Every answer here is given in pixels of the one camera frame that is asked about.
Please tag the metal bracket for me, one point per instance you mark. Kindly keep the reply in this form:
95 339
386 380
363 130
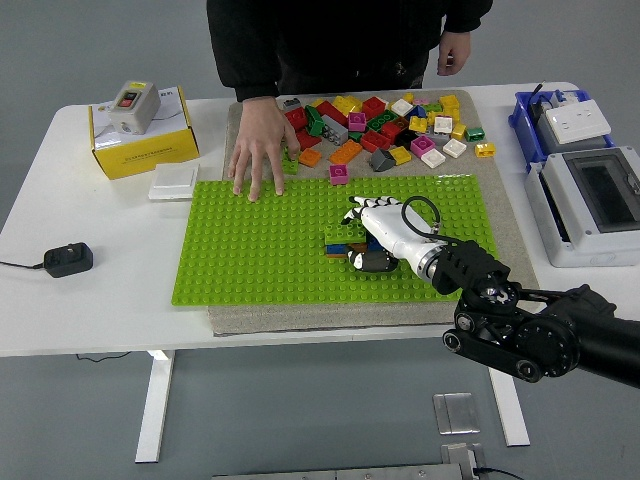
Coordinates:
460 457

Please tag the blue square brick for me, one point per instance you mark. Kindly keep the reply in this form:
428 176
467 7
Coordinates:
374 243
336 249

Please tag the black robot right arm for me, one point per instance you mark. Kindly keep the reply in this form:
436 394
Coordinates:
465 262

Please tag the grey-brown mat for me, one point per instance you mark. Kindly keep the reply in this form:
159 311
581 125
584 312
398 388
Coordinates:
235 125

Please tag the white socket panel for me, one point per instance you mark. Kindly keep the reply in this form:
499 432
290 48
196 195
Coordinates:
578 121

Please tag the person's right forearm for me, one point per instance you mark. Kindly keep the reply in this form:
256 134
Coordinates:
250 60

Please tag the large red brick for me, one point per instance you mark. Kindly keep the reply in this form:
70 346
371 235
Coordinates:
297 119

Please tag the dark brown brick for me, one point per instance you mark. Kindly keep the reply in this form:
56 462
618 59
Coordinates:
400 122

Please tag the lime green long brick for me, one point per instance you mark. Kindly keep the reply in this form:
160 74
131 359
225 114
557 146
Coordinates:
342 235

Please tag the orange long brick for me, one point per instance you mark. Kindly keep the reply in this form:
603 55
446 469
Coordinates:
346 151

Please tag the long red brick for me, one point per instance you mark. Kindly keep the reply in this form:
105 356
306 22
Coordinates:
330 111

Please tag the pink square brick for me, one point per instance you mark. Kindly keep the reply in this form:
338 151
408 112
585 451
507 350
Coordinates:
357 121
423 145
339 174

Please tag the blue plastic bin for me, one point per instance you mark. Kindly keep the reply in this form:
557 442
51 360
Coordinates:
525 130

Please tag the lime green studded baseplate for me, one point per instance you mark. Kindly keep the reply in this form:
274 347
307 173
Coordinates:
260 240

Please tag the person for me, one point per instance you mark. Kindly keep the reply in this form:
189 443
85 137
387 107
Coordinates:
350 40

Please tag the grey plastic enclosure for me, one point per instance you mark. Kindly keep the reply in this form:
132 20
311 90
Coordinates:
550 137

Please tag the person's right hand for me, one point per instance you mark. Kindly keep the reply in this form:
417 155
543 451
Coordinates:
262 135

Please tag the orange square brick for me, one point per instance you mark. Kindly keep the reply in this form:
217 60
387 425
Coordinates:
310 157

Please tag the grey push-button switch box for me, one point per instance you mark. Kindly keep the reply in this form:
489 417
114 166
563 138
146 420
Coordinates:
135 117

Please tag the black power adapter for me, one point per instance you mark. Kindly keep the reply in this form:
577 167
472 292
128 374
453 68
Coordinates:
68 260

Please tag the orange flat plate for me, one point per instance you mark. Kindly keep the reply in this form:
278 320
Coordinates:
335 256

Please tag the person's left hand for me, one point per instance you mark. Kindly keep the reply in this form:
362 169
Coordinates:
454 52

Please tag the grey enclosure with window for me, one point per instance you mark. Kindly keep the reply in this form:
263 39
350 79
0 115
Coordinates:
565 170

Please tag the black rod in bin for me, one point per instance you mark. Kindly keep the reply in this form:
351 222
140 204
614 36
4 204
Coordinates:
537 90

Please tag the black brick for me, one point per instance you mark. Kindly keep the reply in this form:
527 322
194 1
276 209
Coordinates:
406 136

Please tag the dark green long brick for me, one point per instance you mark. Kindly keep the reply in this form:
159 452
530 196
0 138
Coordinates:
382 120

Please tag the long grey brick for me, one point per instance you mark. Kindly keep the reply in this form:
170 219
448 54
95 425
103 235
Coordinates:
334 129

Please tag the white square brick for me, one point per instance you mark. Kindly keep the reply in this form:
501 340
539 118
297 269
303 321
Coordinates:
454 148
443 124
433 158
401 107

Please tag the yellow square brick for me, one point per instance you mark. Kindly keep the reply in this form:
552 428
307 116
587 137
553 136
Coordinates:
418 123
458 131
400 155

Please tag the yellow cardboard box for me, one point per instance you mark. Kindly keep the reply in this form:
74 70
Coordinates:
145 160

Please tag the white table leg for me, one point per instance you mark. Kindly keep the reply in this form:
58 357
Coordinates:
510 410
155 400

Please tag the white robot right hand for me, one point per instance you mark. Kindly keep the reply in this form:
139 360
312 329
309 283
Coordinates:
387 225

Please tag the dark grey small brick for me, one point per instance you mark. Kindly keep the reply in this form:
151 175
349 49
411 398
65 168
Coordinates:
292 104

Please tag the white wall switch plate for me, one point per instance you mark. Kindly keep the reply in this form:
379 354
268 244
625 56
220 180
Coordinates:
173 182

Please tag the brown square brick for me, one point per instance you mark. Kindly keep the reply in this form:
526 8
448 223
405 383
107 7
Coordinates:
357 247

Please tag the person's left forearm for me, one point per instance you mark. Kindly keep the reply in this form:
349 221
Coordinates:
467 16

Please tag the metal bar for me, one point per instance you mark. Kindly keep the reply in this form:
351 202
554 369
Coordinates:
340 473

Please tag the large metal floor plate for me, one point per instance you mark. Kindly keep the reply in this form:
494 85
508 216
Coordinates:
456 413

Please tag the green small brick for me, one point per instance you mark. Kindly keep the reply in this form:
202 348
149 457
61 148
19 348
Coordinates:
474 133
356 135

